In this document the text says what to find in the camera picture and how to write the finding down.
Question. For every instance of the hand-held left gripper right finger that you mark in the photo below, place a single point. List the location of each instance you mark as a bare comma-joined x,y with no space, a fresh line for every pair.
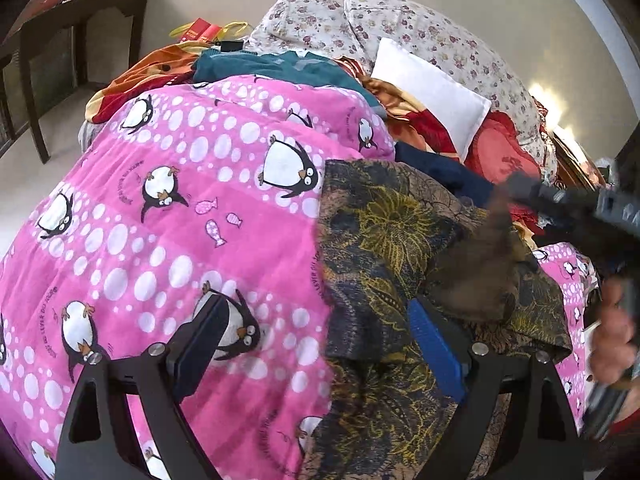
431,347

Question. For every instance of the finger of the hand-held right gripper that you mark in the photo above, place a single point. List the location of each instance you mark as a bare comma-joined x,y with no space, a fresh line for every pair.
547,194

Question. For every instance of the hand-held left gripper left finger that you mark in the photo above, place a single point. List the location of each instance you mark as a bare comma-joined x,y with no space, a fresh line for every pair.
199,352

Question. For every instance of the dark batik floral shirt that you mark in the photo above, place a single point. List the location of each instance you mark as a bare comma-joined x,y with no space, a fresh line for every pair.
385,220

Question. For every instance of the person's right hand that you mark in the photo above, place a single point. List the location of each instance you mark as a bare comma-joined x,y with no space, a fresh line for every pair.
607,335

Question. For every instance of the wooden bedside furniture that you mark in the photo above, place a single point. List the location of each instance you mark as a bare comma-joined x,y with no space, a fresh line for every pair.
575,155

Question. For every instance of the navy blue cloth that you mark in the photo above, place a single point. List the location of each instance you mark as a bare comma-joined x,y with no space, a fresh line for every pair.
440,170

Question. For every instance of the pink penguin print blanket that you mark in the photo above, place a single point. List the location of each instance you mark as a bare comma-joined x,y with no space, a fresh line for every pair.
150,220

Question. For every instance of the white pillow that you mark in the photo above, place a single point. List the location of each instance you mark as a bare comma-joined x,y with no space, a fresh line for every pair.
425,90

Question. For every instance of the large floral print pillow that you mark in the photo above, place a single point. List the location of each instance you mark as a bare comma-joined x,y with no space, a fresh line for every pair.
450,40

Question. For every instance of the teal sweater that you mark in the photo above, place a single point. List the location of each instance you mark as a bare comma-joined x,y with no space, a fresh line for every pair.
270,67

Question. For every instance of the small floral print pillow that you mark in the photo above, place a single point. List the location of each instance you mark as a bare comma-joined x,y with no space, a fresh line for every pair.
300,17

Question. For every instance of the small black object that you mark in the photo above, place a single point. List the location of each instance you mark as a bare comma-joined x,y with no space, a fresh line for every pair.
231,46

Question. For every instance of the dark wooden table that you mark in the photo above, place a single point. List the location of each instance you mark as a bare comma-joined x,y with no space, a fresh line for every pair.
75,15

